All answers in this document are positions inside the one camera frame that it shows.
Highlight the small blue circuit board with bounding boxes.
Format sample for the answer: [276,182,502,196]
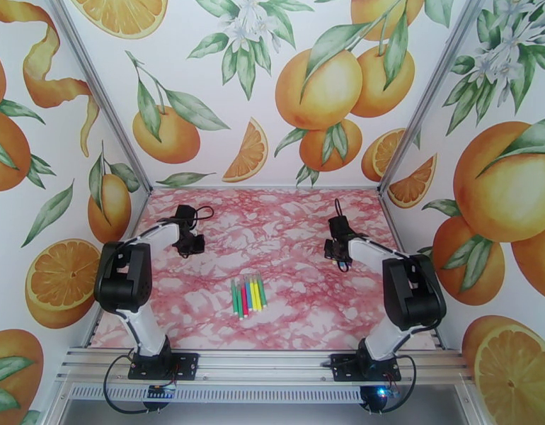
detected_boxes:
[147,383,176,399]

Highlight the black round device with light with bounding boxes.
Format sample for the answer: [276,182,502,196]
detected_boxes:
[360,383,399,414]

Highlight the slotted metal strip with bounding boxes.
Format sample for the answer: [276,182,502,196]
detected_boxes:
[67,383,364,404]

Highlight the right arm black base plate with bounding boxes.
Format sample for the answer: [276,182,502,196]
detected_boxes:
[330,353,402,383]

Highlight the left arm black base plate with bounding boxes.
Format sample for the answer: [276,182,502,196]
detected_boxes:
[127,351,200,381]

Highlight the aluminium mounting rail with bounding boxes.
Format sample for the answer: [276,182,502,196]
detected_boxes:
[55,346,470,387]

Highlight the right base black cable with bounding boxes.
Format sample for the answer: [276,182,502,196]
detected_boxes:
[383,355,418,414]

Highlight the base black cable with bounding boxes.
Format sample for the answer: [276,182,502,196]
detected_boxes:
[102,355,172,415]
[383,355,418,414]

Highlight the aluminium frame post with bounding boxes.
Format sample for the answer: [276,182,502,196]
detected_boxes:
[42,0,154,195]
[377,0,488,195]

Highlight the left base black cable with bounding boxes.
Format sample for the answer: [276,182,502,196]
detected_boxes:
[102,355,172,415]

